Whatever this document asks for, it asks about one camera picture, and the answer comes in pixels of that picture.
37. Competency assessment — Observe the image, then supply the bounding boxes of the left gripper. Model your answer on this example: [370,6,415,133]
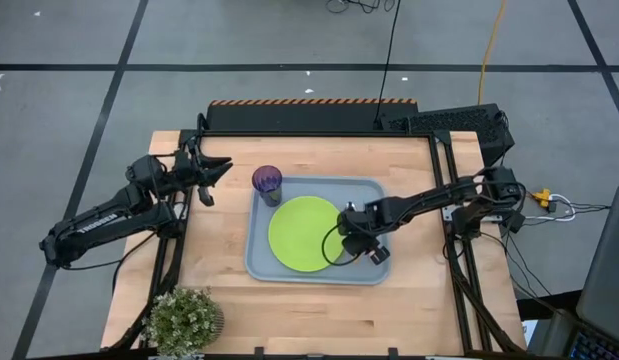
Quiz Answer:
[171,148,235,194]

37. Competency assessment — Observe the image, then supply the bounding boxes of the grey plastic tray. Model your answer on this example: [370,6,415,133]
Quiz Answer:
[244,174,393,286]

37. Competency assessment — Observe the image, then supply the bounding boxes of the purple plastic cup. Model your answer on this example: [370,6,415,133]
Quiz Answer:
[251,164,284,208]

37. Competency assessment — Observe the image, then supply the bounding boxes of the green plate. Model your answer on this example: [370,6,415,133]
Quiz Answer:
[267,195,346,274]

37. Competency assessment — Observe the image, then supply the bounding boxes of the black mat with striped edge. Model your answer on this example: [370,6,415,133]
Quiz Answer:
[206,98,419,134]

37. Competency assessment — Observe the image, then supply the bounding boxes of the black perforated computer case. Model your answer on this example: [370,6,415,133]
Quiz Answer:
[378,103,515,171]

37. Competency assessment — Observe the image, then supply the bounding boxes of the small potted plant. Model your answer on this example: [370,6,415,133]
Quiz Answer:
[141,284,225,360]

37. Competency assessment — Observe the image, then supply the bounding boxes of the yellow plug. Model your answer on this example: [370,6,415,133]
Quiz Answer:
[531,188,553,209]

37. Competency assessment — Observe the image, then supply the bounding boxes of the grey laptop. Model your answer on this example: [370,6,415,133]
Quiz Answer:
[568,183,619,360]

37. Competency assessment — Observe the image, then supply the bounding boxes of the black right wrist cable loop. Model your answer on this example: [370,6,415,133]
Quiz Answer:
[320,224,363,268]

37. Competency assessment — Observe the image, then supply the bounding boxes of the black metal table frame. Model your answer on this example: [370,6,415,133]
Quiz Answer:
[101,113,528,359]

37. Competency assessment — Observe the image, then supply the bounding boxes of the black cable beside table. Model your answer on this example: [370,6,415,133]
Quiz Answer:
[111,230,158,296]

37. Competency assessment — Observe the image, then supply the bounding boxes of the long black floor cable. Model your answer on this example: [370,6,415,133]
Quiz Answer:
[372,0,403,129]

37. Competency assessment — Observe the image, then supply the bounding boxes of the white cable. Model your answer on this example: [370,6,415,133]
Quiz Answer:
[548,193,578,223]

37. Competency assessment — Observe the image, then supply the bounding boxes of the tangled black cables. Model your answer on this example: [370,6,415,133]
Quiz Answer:
[324,0,396,15]

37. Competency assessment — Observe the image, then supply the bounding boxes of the yellow cable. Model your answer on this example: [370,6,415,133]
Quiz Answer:
[477,0,510,106]

